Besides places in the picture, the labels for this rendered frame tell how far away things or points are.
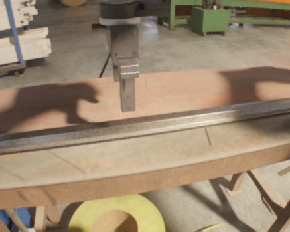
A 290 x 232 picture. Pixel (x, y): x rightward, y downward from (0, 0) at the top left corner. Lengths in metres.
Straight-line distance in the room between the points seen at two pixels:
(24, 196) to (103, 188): 0.17
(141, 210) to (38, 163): 0.71
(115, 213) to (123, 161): 0.70
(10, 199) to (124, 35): 0.41
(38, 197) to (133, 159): 0.22
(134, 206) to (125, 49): 0.87
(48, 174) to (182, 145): 0.29
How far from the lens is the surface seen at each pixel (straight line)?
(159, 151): 0.49
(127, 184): 0.49
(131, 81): 0.38
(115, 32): 0.38
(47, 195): 0.51
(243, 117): 0.63
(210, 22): 4.78
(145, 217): 1.10
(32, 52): 3.14
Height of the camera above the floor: 1.13
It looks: 34 degrees down
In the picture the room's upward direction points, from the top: straight up
